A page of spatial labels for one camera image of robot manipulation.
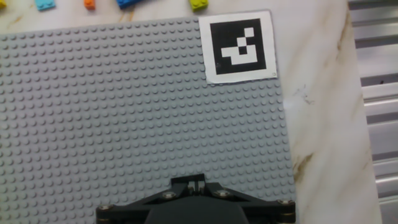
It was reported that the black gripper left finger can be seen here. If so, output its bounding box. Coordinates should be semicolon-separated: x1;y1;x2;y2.
95;182;197;224

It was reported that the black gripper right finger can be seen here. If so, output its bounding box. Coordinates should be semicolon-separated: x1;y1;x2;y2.
197;182;296;224

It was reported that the blue Lego brick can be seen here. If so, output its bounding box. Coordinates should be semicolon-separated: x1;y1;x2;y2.
116;0;144;9

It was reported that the grey Lego baseplate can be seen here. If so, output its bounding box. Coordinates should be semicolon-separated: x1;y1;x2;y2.
0;11;297;224

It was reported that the lime Lego brick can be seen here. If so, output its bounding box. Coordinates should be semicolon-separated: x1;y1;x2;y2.
188;0;209;12

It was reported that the cyan Lego brick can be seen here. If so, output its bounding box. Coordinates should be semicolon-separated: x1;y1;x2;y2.
34;0;57;12

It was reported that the black white fiducial marker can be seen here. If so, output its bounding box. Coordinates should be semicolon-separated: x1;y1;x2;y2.
198;10;278;85

